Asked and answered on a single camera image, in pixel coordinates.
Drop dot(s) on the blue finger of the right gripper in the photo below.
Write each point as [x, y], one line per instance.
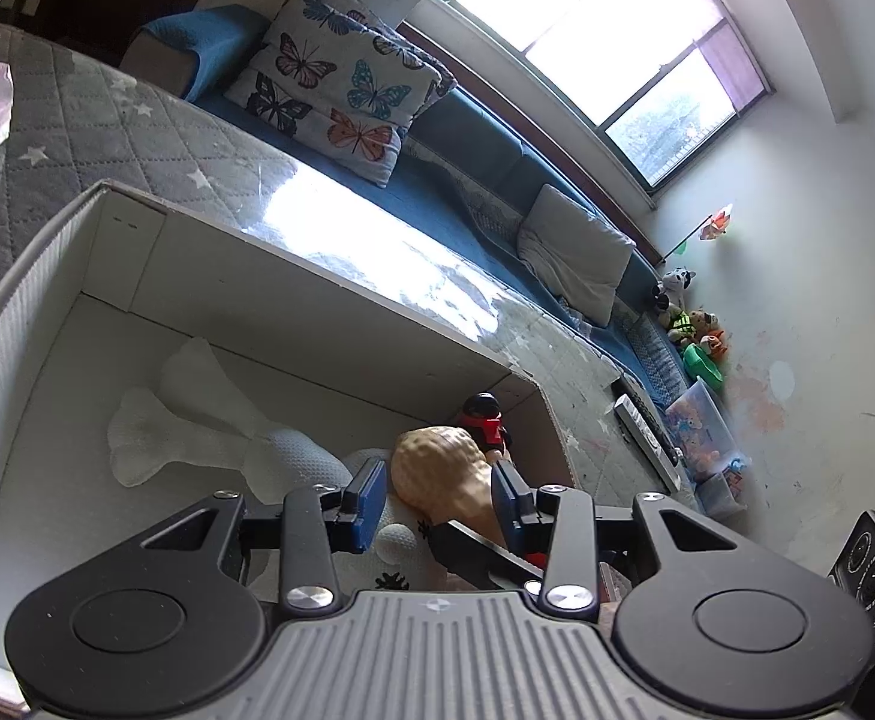
[478, 560]

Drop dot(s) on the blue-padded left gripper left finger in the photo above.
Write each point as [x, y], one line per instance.
[351, 514]

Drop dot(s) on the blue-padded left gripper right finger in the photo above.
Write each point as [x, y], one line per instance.
[526, 529]

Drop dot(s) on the white plush rabbit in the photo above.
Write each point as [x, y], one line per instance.
[198, 416]

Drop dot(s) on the red round rubber toy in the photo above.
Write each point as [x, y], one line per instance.
[539, 560]

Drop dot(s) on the girl doll red dress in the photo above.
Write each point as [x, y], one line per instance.
[481, 417]

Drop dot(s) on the grey remote control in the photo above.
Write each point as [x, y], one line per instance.
[639, 429]

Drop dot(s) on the black remote control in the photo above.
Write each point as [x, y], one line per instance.
[625, 385]

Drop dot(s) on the small clear container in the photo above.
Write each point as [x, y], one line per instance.
[723, 495]

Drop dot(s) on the clear plastic toy bin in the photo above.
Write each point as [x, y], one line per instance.
[697, 426]

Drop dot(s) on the green toy tub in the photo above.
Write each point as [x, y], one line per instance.
[701, 366]

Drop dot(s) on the brown plush toy group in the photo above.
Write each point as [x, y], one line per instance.
[697, 327]

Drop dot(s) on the black white plush toy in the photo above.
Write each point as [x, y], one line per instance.
[670, 292]

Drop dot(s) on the grey plain pillow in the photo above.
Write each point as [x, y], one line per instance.
[575, 253]

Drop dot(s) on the grey cardboard box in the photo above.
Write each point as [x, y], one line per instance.
[149, 356]

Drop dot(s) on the blue sofa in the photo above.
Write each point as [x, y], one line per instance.
[195, 56]

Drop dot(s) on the orange pinwheel flower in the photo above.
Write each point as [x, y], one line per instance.
[713, 227]

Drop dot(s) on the butterfly print pillow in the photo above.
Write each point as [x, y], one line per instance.
[333, 77]

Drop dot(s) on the grey star quilted tablecloth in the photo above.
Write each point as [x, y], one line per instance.
[77, 121]

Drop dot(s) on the window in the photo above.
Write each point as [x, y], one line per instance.
[653, 81]

